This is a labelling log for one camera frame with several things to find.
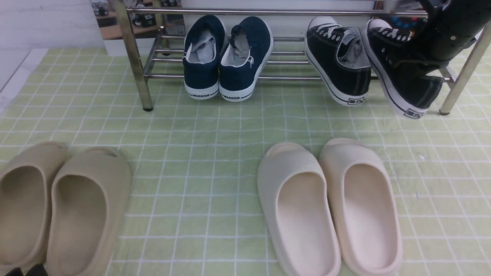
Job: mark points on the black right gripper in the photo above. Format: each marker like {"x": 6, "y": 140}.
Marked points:
{"x": 450, "y": 27}

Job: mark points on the black canvas sneaker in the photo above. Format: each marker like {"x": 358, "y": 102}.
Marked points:
{"x": 410, "y": 95}
{"x": 338, "y": 55}

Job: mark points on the metal shoe rack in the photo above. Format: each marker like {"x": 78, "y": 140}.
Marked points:
{"x": 231, "y": 17}

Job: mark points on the right navy canvas shoe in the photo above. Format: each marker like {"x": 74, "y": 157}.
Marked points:
{"x": 248, "y": 50}

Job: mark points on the navy canvas shoe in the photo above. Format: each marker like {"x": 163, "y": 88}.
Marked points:
{"x": 203, "y": 46}
{"x": 248, "y": 50}

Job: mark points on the left navy canvas shoe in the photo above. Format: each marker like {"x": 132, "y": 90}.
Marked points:
{"x": 203, "y": 46}

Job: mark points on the right cream foam slipper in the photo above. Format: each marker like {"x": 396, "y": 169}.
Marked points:
{"x": 363, "y": 208}

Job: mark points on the cream foam slipper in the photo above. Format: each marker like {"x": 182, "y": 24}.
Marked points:
{"x": 363, "y": 208}
{"x": 292, "y": 190}

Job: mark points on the left cream foam slipper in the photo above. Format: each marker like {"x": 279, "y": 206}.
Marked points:
{"x": 292, "y": 190}

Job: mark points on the green checkered tablecloth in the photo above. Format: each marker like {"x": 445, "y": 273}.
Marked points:
{"x": 194, "y": 208}

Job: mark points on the right tan foam slipper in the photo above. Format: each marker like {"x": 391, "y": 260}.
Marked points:
{"x": 89, "y": 197}

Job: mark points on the tan foam slipper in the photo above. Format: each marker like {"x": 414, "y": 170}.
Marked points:
{"x": 89, "y": 197}
{"x": 25, "y": 204}

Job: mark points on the left tan foam slipper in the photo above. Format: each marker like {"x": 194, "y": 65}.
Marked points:
{"x": 25, "y": 204}

